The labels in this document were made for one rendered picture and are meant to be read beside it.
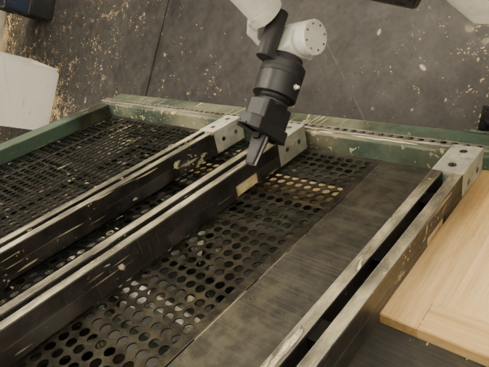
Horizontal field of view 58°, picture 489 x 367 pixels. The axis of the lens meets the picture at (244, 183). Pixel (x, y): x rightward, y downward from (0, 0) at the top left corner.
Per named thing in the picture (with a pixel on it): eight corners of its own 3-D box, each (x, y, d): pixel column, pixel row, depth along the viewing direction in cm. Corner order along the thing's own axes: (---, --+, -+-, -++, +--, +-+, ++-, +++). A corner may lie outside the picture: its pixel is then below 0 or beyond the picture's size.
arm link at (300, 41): (280, 89, 93) (297, 40, 94) (317, 87, 85) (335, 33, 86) (240, 64, 87) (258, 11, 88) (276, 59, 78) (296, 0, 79)
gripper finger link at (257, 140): (244, 163, 87) (255, 133, 87) (257, 165, 85) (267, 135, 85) (239, 160, 85) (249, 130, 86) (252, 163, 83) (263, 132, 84)
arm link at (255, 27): (289, 41, 95) (248, -3, 87) (321, 36, 88) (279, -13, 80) (276, 67, 94) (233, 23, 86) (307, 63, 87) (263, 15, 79)
